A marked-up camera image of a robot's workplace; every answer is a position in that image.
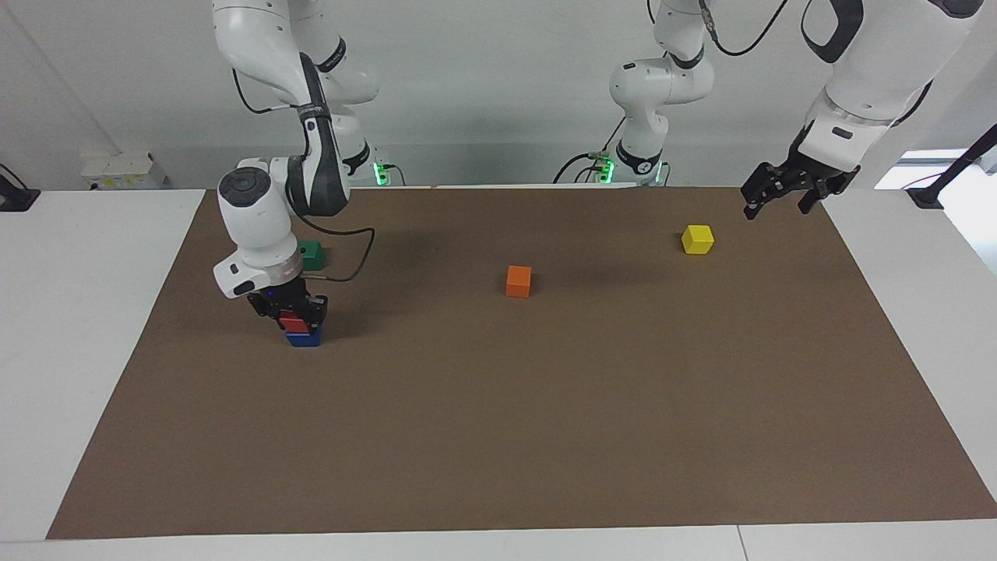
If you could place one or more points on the blue wooden cube block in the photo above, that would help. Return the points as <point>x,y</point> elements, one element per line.
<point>304,339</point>

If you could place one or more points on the green wooden cube block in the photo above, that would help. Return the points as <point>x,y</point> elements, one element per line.
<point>313,255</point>

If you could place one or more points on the yellow wooden cube block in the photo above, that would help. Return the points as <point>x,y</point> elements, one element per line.
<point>698,239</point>

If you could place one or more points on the white wall socket box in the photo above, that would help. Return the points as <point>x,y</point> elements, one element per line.
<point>125,171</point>

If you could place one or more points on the black desk clamp mount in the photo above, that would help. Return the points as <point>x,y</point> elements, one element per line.
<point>15,195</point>

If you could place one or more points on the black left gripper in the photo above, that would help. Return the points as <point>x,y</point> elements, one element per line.
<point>810,173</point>

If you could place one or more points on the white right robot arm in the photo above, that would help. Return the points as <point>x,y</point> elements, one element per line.
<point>257,226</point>

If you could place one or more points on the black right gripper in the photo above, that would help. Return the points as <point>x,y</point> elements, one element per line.
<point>285,299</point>

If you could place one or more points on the orange wooden cube block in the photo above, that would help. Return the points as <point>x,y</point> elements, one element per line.
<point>519,281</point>

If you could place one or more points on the brown paper table mat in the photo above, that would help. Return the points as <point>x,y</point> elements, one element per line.
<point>545,405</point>

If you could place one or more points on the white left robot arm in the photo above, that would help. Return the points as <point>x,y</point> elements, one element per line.
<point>872,62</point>

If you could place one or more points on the red wooden cube block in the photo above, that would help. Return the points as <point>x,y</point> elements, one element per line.
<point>294,322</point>

